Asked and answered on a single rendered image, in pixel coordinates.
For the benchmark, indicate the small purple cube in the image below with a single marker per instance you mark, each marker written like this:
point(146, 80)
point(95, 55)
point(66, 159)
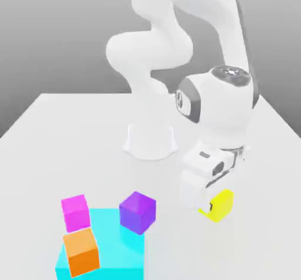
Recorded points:
point(137, 212)

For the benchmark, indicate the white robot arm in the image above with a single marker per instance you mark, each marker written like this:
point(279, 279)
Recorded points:
point(164, 40)

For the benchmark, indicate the small orange cube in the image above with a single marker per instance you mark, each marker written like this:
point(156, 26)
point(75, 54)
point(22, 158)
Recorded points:
point(82, 253)

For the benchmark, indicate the small magenta cube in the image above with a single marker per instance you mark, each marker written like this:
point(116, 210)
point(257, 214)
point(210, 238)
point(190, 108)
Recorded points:
point(76, 213)

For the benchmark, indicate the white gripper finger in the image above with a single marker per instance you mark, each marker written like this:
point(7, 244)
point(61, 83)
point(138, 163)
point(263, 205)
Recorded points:
point(205, 207)

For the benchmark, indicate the large cyan box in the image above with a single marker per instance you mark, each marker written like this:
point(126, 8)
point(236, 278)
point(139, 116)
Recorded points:
point(117, 254)

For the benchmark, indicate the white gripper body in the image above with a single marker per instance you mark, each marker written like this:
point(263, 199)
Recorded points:
point(191, 190)

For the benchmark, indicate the small yellow cube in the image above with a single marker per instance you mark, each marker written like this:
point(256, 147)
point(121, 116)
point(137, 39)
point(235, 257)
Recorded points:
point(222, 204)

